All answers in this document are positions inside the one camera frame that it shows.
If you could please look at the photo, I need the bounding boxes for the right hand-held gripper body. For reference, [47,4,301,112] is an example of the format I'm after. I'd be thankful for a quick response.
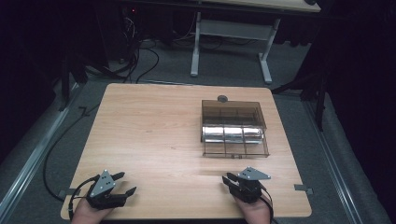
[229,166,271,203]

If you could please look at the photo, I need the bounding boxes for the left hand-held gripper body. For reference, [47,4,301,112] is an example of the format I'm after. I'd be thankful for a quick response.
[86,169,127,210]

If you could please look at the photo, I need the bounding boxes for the person's right hand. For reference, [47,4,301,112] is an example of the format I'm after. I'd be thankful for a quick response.
[233,193,273,224]

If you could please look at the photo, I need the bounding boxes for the person's left hand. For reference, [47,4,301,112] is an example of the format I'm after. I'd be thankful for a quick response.
[71,197,114,224]

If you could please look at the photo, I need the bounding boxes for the shiny silver can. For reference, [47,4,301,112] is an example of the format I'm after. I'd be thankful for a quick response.
[202,125,225,144]
[243,125,265,145]
[223,125,245,145]

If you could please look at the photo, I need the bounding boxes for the clear brown plastic box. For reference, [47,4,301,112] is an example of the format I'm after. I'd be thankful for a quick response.
[200,99,271,160]

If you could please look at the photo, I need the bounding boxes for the black metal stand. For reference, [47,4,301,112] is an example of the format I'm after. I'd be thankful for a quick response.
[57,54,90,112]
[270,69,332,133]

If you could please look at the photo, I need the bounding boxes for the white-legged desk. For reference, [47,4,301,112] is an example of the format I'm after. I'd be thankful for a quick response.
[190,0,322,86]

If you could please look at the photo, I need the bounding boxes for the dark computer tower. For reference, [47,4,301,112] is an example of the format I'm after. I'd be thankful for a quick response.
[120,5,143,62]

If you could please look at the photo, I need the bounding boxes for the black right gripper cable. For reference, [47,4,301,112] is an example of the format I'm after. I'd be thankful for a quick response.
[260,186,278,224]

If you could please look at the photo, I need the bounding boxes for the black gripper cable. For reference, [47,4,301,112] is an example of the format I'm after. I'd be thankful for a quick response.
[260,186,278,224]
[68,175,101,220]

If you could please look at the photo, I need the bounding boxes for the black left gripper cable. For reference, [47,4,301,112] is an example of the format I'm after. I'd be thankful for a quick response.
[68,175,101,220]

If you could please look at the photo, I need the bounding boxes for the grey metal table bracket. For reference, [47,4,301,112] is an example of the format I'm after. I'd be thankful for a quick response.
[57,188,77,201]
[293,183,314,196]

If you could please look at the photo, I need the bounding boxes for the long black floor cable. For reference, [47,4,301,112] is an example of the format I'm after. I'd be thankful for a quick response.
[42,104,102,203]

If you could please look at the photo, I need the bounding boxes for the metal floor rail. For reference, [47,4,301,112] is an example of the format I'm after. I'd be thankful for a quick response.
[0,82,82,224]
[303,99,366,224]

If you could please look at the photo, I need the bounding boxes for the bundle of black cables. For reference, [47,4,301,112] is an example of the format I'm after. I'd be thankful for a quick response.
[83,15,161,85]

